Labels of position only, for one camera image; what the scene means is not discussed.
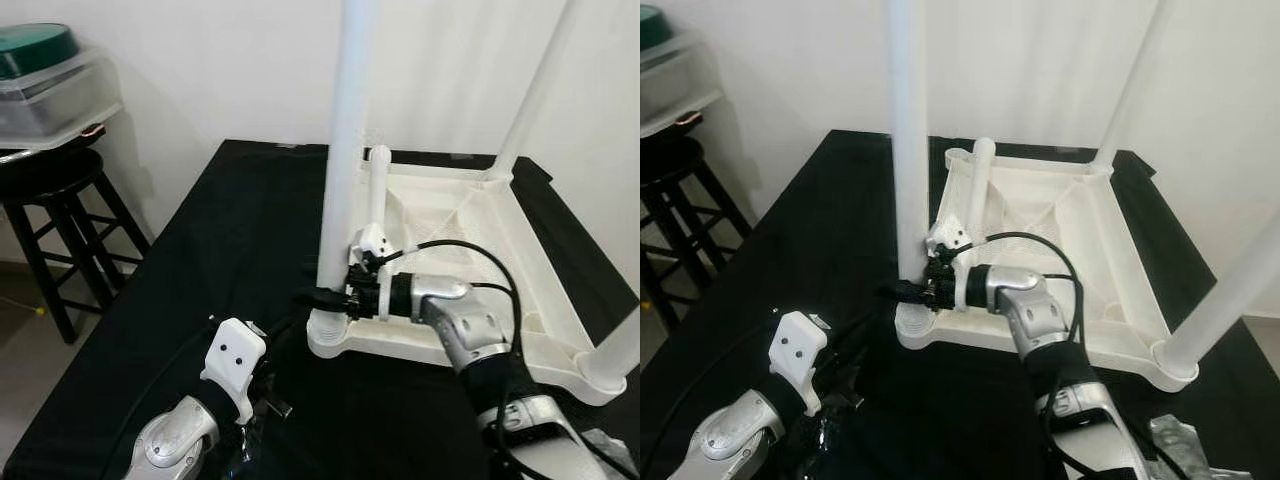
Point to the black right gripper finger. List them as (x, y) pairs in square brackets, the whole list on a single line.
[(322, 298), (902, 291)]

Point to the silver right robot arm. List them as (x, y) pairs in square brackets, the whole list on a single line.
[(460, 320), (1030, 300)]

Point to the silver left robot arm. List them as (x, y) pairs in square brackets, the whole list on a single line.
[(175, 440), (745, 440)]

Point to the white plastic table top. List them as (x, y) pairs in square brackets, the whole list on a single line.
[(1040, 200), (440, 210)]

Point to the clear plastic storage container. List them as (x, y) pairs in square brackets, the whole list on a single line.
[(670, 90), (50, 105)]

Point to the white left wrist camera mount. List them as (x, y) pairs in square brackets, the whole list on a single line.
[(798, 350), (232, 360)]

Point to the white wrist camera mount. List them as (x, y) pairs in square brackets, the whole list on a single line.
[(372, 240), (232, 360), (798, 350), (945, 238)]

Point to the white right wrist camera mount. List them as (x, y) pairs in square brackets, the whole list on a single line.
[(372, 240), (945, 238)]

